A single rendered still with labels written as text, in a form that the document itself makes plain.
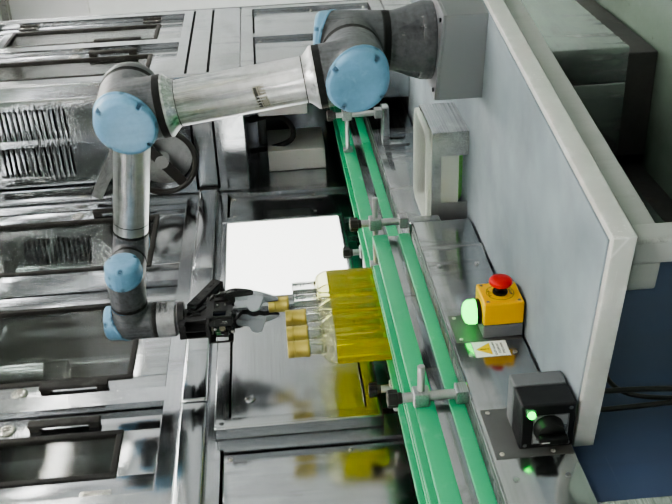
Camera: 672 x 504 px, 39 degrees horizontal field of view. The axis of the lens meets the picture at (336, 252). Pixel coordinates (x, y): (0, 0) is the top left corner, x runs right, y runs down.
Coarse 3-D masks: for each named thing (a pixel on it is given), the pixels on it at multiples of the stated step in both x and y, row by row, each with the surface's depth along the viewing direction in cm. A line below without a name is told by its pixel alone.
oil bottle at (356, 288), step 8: (368, 280) 206; (320, 288) 205; (328, 288) 204; (336, 288) 204; (344, 288) 204; (352, 288) 204; (360, 288) 204; (368, 288) 203; (320, 296) 203; (328, 296) 202; (336, 296) 202; (344, 296) 202
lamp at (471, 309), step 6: (468, 300) 164; (474, 300) 164; (462, 306) 165; (468, 306) 163; (474, 306) 163; (480, 306) 163; (462, 312) 164; (468, 312) 163; (474, 312) 163; (480, 312) 163; (468, 318) 163; (474, 318) 163; (480, 318) 163
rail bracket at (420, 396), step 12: (420, 372) 148; (420, 384) 149; (456, 384) 152; (396, 396) 150; (408, 396) 150; (420, 396) 150; (432, 396) 151; (444, 396) 151; (456, 396) 151; (468, 396) 151
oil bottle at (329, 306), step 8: (352, 296) 201; (360, 296) 201; (368, 296) 201; (376, 296) 201; (320, 304) 200; (328, 304) 199; (336, 304) 199; (344, 304) 198; (352, 304) 198; (360, 304) 198; (368, 304) 198; (376, 304) 198; (320, 312) 198; (328, 312) 197; (336, 312) 197; (344, 312) 197; (320, 320) 198
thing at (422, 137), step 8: (416, 112) 209; (416, 120) 213; (424, 120) 203; (416, 128) 214; (424, 128) 200; (416, 136) 215; (424, 136) 215; (416, 144) 216; (424, 144) 216; (416, 152) 217; (424, 152) 217; (416, 160) 218; (424, 160) 218; (416, 168) 219; (424, 168) 219; (416, 176) 220; (424, 176) 220; (416, 184) 221; (424, 184) 221; (416, 192) 221; (424, 192) 221; (416, 200) 219; (424, 200) 217; (424, 208) 214
